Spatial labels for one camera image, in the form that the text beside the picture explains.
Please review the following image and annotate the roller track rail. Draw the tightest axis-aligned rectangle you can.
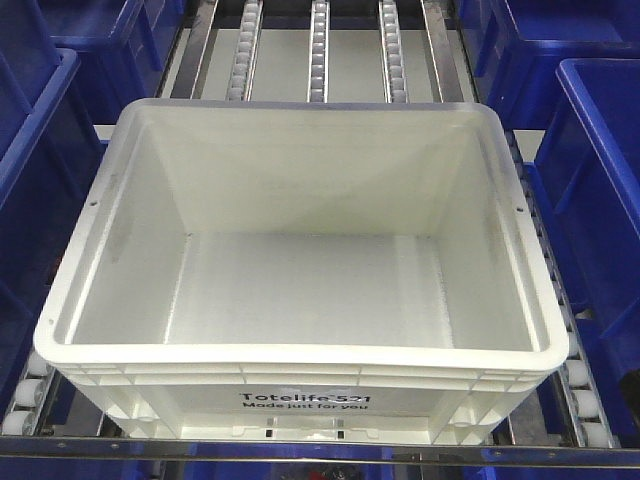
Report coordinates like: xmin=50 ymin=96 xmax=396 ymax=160
xmin=378 ymin=0 xmax=409 ymax=104
xmin=307 ymin=0 xmax=330 ymax=103
xmin=226 ymin=0 xmax=264 ymax=102

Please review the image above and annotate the front steel shelf bar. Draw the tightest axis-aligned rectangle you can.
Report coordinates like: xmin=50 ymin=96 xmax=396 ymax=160
xmin=1 ymin=436 xmax=639 ymax=469

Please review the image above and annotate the middle roller track rail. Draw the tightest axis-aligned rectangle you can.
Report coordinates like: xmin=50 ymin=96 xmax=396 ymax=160
xmin=307 ymin=0 xmax=330 ymax=103

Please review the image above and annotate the blue bin right far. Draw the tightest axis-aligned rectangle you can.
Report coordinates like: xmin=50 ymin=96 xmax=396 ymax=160
xmin=454 ymin=0 xmax=639 ymax=130

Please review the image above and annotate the blue bin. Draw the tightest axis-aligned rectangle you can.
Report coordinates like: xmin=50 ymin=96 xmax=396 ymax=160
xmin=532 ymin=58 xmax=639 ymax=446
xmin=1 ymin=49 xmax=104 ymax=408
xmin=454 ymin=0 xmax=639 ymax=130
xmin=38 ymin=0 xmax=186 ymax=125

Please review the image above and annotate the blue bin right near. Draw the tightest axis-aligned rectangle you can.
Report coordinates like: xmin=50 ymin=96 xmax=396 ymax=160
xmin=532 ymin=58 xmax=639 ymax=446

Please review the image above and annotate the roller track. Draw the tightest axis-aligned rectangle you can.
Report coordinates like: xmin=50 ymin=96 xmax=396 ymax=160
xmin=505 ymin=130 xmax=619 ymax=448
xmin=1 ymin=350 xmax=52 ymax=436

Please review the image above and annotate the right roller track rail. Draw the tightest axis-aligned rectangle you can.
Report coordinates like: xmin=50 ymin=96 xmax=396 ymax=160
xmin=378 ymin=0 xmax=409 ymax=104

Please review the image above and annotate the left side roller track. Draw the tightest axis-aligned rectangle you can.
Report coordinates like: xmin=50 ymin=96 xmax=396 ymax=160
xmin=1 ymin=350 xmax=52 ymax=436

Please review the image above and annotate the white plastic tote bin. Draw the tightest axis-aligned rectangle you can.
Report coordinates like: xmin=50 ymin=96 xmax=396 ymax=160
xmin=34 ymin=99 xmax=569 ymax=445

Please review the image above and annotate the blue bin left near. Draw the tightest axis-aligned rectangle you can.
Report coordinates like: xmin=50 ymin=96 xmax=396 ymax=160
xmin=1 ymin=49 xmax=104 ymax=408

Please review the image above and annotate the blue bin left far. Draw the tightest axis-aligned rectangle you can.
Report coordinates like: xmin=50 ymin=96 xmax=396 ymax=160
xmin=38 ymin=0 xmax=186 ymax=125

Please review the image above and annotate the left roller track rail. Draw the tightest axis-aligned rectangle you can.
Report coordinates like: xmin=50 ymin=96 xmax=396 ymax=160
xmin=226 ymin=0 xmax=264 ymax=102

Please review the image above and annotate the right side roller track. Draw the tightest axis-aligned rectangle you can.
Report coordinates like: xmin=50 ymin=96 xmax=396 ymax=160
xmin=505 ymin=130 xmax=619 ymax=448

